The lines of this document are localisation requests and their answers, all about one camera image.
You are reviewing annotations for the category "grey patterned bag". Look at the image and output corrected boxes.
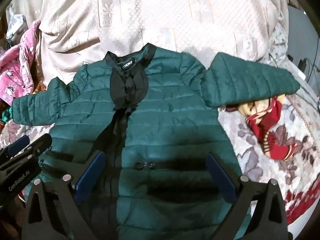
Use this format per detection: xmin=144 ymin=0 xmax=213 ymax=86
xmin=6 ymin=6 xmax=28 ymax=47

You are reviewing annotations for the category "teal green cloth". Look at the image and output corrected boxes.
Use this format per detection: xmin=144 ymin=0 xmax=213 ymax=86
xmin=1 ymin=107 xmax=12 ymax=124

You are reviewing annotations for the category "dark green quilted puffer jacket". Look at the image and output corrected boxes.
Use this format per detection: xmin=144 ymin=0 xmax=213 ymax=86
xmin=11 ymin=42 xmax=301 ymax=240

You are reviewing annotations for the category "red yellow floral cloth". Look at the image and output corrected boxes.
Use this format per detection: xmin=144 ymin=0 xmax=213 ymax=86
xmin=238 ymin=94 xmax=296 ymax=160

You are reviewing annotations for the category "pink penguin print garment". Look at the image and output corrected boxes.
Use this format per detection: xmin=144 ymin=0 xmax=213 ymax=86
xmin=1 ymin=20 xmax=41 ymax=106

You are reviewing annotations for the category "beige patterned quilt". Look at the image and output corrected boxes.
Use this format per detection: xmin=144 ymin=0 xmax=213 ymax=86
xmin=10 ymin=0 xmax=289 ymax=83

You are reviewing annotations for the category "black power adapter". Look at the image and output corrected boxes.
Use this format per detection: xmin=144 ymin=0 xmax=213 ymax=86
xmin=298 ymin=58 xmax=309 ymax=72

